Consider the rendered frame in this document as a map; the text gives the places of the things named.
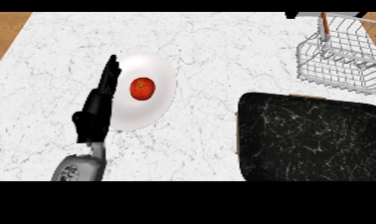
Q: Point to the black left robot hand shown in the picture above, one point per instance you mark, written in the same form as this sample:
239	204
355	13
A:
96	108

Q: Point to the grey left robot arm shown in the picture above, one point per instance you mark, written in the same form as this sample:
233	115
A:
81	166

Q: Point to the black marble tray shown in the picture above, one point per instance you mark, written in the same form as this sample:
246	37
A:
308	138

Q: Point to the red tomato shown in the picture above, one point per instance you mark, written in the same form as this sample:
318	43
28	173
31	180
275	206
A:
141	88

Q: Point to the white plate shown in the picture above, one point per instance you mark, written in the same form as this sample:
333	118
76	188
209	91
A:
152	68

